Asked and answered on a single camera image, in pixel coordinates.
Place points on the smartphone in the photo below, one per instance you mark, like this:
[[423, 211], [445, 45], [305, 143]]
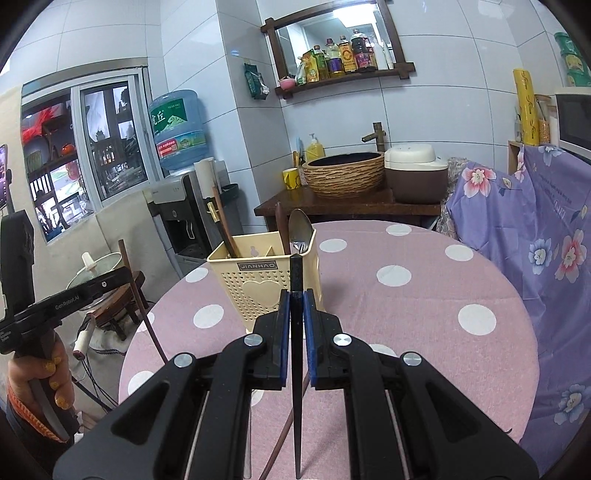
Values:
[[3, 177]]

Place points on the dark speckled chopstick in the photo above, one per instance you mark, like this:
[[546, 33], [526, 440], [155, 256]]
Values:
[[295, 415]]

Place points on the pink polka dot tablecloth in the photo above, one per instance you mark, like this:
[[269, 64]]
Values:
[[415, 346]]

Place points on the pink bowl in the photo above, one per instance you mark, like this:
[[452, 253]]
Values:
[[287, 84]]

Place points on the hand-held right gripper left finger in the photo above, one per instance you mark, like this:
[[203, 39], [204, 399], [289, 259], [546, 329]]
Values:
[[283, 341]]

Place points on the person's left hand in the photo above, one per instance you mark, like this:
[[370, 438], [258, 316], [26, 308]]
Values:
[[57, 369]]

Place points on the wooden framed mirror shelf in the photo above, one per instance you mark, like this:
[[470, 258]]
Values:
[[332, 25]]

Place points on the purple floral cloth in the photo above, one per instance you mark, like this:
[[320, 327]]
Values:
[[554, 230]]

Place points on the green can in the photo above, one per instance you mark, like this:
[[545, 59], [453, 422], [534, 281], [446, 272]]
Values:
[[579, 78], [574, 61], [567, 44]]

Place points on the woven wicker basin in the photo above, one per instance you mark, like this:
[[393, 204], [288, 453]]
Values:
[[341, 177]]

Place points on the dark wooden counter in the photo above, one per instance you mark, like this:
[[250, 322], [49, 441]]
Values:
[[346, 207]]

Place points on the dark soy sauce bottle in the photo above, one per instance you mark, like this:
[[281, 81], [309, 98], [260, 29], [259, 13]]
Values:
[[364, 55]]

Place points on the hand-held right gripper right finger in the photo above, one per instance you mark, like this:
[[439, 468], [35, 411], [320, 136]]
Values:
[[310, 341]]

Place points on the cream plastic utensil holder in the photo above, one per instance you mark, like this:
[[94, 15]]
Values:
[[258, 295]]

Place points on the glass jar with wooden lid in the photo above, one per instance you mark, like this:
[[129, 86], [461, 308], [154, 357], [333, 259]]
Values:
[[543, 122]]

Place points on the yellow soap dispenser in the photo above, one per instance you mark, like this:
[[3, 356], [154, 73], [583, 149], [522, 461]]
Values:
[[315, 150]]

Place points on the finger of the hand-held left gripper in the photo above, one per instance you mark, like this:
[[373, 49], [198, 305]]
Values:
[[111, 281]]

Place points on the amber sauce bottle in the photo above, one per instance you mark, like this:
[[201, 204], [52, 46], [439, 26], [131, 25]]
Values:
[[347, 57]]

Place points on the cream cooking pot with lid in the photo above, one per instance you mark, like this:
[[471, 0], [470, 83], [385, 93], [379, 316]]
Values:
[[104, 265]]

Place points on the small wooden box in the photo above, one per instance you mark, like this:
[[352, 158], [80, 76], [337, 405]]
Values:
[[515, 157]]

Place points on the person's left forearm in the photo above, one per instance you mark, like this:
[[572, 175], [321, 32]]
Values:
[[32, 443]]

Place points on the window with white frame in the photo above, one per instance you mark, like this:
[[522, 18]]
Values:
[[76, 138]]

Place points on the yellow cup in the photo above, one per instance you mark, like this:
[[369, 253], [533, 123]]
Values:
[[292, 179]]

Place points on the white and brown rice cooker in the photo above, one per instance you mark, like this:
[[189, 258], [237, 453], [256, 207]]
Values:
[[415, 175]]

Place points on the bronze faucet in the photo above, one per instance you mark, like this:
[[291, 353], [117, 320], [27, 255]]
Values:
[[374, 136]]

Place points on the green hanging packet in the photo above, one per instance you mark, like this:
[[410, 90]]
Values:
[[256, 83]]

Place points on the short yellow wrap roll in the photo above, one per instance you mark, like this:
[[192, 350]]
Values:
[[525, 108]]

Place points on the small dark wooden stool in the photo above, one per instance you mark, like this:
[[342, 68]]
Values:
[[122, 309]]

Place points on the white microwave oven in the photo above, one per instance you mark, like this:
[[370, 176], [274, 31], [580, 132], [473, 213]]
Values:
[[575, 124]]

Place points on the white plastic bottle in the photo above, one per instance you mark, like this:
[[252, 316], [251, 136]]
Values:
[[381, 57]]

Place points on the shiny metal spoon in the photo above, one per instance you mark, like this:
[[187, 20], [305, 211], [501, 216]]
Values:
[[300, 230]]

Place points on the blue water jug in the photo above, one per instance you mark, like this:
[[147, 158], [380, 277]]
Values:
[[180, 134]]

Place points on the white and red plug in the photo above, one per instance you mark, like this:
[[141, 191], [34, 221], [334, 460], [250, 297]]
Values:
[[84, 341]]

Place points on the teal wall holder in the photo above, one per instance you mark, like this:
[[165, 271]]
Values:
[[231, 193]]

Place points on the oil bottle with purple label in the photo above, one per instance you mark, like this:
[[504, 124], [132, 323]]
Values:
[[334, 62]]

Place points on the grey water dispenser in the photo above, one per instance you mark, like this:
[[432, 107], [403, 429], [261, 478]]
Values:
[[171, 196]]

